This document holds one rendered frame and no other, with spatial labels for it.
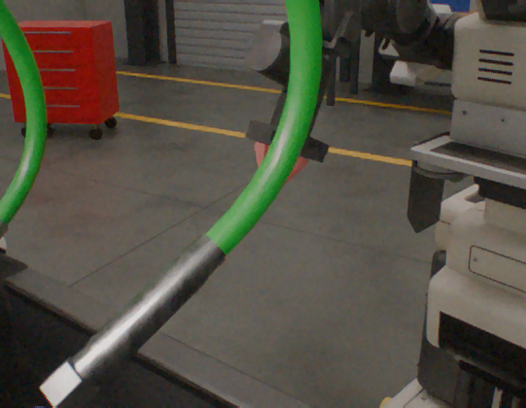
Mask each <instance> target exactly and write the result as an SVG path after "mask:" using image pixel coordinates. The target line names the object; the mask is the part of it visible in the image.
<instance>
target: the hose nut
mask: <svg viewBox="0 0 526 408"><path fill-rule="evenodd" d="M72 362H73V359H72V357H71V356H70V357H69V358H68V359H66V360H65V361H64V362H63V363H62V364H61V365H60V366H59V367H58V368H57V369H56V370H55V371H54V373H53V374H51V375H50V376H49V377H48V378H47V380H45V382H44V383H43V385H42V386H41V390H42V391H43V392H44V394H45V395H46V396H47V398H48V399H49V401H50V402H51V404H52V405H53V408H85V407H86V406H87V404H88V403H89V402H90V401H91V400H92V399H93V398H94V397H95V396H96V395H97V394H98V393H99V389H100V387H98V386H92V385H90V384H87V383H86V382H85V381H84V380H83V379H82V378H81V377H80V376H79V374H78V373H77V371H76V370H75V369H74V367H73V364H72Z"/></svg>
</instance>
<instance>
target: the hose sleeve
mask: <svg viewBox="0 0 526 408"><path fill-rule="evenodd" d="M227 258H228V257H227V256H226V255H225V254H224V253H223V252H222V250H221V249H220V248H219V247H218V246H217V245H216V244H215V243H214V242H213V241H212V240H211V239H210V238H209V237H208V236H206V235H205V234H203V235H200V234H198V235H197V236H196V238H195V239H194V240H193V241H192V242H191V243H190V244H189V245H188V246H187V247H186V248H185V249H183V250H182V251H181V252H180V254H179V255H177V256H176V257H175V258H174V259H172V260H170V261H169V262H168V263H166V266H165V267H164V268H163V269H162V270H161V271H160V272H159V273H158V274H157V275H156V276H155V277H154V278H153V279H152V281H150V282H149V283H148V284H147V285H146V286H144V287H143V289H142V290H141V291H140V292H139V293H138V294H137V295H136V296H135V297H134V298H133V299H132V300H131V301H130V302H129V303H128V304H127V305H126V306H124V307H123V308H121V309H120V311H119V312H118V313H117V314H116V315H115V316H114V317H113V318H112V319H111V320H109V321H108V322H106V323H105V324H104V325H103V328H102V329H101V330H100V331H98V332H97V333H96V334H95V335H93V336H92V337H91V338H89V341H88V342H87V343H86V344H85V345H84V346H83V347H82V348H81V349H80V350H79V351H78V352H77V353H76V354H74V355H73V357H72V359H73V362H72V364H73V367H74V369H75V370H76V371H77V373H78V374H79V376H80V377H81V378H82V379H83V380H84V381H85V382H86V383H87V384H90V385H92V386H98V387H102V386H103V385H104V384H105V383H106V382H107V381H108V380H109V379H110V378H111V377H112V376H113V375H114V374H115V373H116V371H117V370H119V369H121V368H122V367H123V364H124V363H125V362H126V361H127V360H128V359H129V358H130V357H132V356H135V355H136V354H137V351H138V350H139V349H140V348H141V347H142V346H143V345H144V344H145V343H146V342H147V341H149V340H150V339H151V338H152V336H153V335H154V334H155V333H156V332H157V331H158V330H159V329H160V328H161V327H162V326H163V325H164V324H165V323H166V322H167V321H168V320H169V319H170V318H172V317H173V316H174V315H175V314H176V313H177V312H178V311H179V310H180V309H181V308H182V307H183V306H184V305H185V304H186V303H187V302H188V301H189V300H190V299H191V298H192V297H193V296H194V295H197V294H198V293H199V292H200V289H201V287H202V286H203V285H204V284H205V283H206V282H209V281H210V280H211V279H212V277H213V276H214V275H215V274H216V273H217V272H218V271H219V270H220V269H221V268H222V267H223V266H224V265H225V264H227V263H228V262H227V261H226V259H227Z"/></svg>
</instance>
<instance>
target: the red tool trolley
mask: <svg viewBox="0 0 526 408"><path fill-rule="evenodd" d="M19 26H20V28H21V32H22V33H23V35H24V36H25V38H26V40H27V43H28V45H29V47H30V48H31V50H32V52H33V55H34V57H35V60H36V63H37V66H38V68H39V70H40V73H41V74H40V77H41V81H42V85H43V89H44V92H45V98H46V105H47V117H48V127H49V126H51V125H52V124H53V123H82V124H91V125H92V130H91V131H90V132H89V136H90V138H91V139H92V140H99V139H101V137H102V132H101V130H100V129H99V128H98V127H99V124H101V123H102V122H104V124H105V126H106V127H107V128H109V129H113V128H114V127H116V125H117V121H116V119H115V118H113V115H114V114H115V113H116V112H118V111H119V110H120V107H119V97H118V88H117V78H116V67H115V58H114V51H115V48H114V38H113V28H112V21H103V20H80V21H24V22H20V23H19ZM1 41H2V39H1ZM2 46H3V52H4V57H5V62H6V68H7V74H8V79H9V85H10V86H9V91H10V96H11V102H12V108H13V113H14V119H15V122H23V128H22V130H21V134H22V136H23V137H24V138H26V131H27V117H26V108H25V101H24V95H23V91H22V87H21V83H20V80H19V77H18V73H17V71H16V68H15V65H14V61H13V59H12V57H11V55H10V53H9V51H8V49H7V47H6V45H5V43H4V42H3V41H2Z"/></svg>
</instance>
